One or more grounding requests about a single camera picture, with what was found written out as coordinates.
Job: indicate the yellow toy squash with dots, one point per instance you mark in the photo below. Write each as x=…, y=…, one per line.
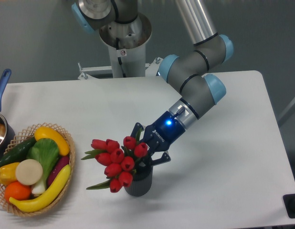
x=47, y=132

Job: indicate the purple toy sweet potato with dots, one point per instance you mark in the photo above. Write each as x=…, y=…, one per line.
x=63, y=161

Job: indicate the woven wicker basket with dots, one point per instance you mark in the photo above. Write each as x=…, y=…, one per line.
x=26, y=134

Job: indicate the white metal base frame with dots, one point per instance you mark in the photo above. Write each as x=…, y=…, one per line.
x=151, y=69

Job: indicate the beige round toy disc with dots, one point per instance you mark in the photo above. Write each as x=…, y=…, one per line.
x=29, y=172

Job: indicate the white furniture leg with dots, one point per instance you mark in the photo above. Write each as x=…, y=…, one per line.
x=286, y=113

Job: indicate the yellow toy bell pepper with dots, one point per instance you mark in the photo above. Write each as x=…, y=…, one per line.
x=8, y=173

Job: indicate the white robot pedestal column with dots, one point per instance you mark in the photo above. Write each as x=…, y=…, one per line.
x=126, y=45

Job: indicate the green toy cucumber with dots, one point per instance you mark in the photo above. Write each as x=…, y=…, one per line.
x=18, y=153

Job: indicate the yellow toy banana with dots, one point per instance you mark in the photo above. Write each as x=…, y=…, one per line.
x=45, y=199

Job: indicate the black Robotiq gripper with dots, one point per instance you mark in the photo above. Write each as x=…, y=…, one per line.
x=159, y=136

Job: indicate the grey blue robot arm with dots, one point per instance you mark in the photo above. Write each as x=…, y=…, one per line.
x=189, y=76

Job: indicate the green toy bok choy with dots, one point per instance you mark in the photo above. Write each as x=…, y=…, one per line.
x=46, y=152

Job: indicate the orange toy fruit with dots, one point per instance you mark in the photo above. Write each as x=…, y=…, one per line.
x=17, y=191

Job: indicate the black device at edge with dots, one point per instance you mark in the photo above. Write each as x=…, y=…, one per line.
x=289, y=202

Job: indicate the red tulip bouquet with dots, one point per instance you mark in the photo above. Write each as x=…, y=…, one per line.
x=120, y=161

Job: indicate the blue handled saucepan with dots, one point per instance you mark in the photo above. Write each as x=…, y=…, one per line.
x=6, y=131

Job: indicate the dark grey ribbed vase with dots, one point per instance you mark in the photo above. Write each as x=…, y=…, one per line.
x=142, y=181

